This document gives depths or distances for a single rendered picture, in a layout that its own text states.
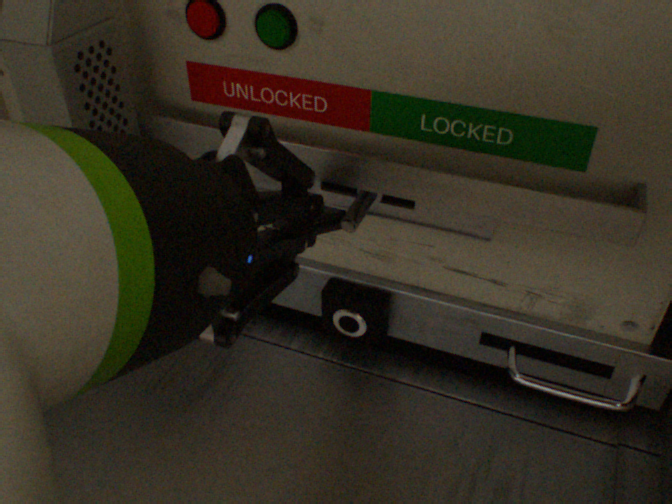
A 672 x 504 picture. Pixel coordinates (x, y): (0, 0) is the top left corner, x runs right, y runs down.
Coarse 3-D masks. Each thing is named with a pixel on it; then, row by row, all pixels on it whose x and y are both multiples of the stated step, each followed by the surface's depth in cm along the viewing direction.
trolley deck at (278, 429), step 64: (128, 384) 56; (192, 384) 56; (256, 384) 56; (320, 384) 56; (384, 384) 56; (64, 448) 51; (128, 448) 51; (192, 448) 51; (256, 448) 51; (320, 448) 51; (384, 448) 51; (448, 448) 51; (512, 448) 51; (576, 448) 51
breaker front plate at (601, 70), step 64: (128, 0) 49; (256, 0) 44; (320, 0) 43; (384, 0) 41; (448, 0) 39; (512, 0) 38; (576, 0) 37; (640, 0) 35; (128, 64) 52; (256, 64) 48; (320, 64) 46; (384, 64) 44; (448, 64) 42; (512, 64) 40; (576, 64) 39; (640, 64) 37; (320, 128) 49; (640, 128) 40; (320, 192) 52; (576, 192) 44; (320, 256) 57; (384, 256) 54; (448, 256) 52; (512, 256) 49; (576, 256) 47; (640, 256) 45; (576, 320) 50; (640, 320) 48
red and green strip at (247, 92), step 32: (192, 64) 50; (192, 96) 52; (224, 96) 50; (256, 96) 49; (288, 96) 48; (320, 96) 47; (352, 96) 46; (384, 96) 45; (352, 128) 48; (384, 128) 47; (416, 128) 46; (448, 128) 45; (480, 128) 44; (512, 128) 43; (544, 128) 42; (576, 128) 41; (544, 160) 43; (576, 160) 42
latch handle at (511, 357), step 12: (516, 348) 53; (516, 372) 50; (528, 384) 50; (540, 384) 49; (552, 384) 49; (636, 384) 49; (564, 396) 49; (576, 396) 48; (588, 396) 48; (636, 396) 48; (612, 408) 48; (624, 408) 48
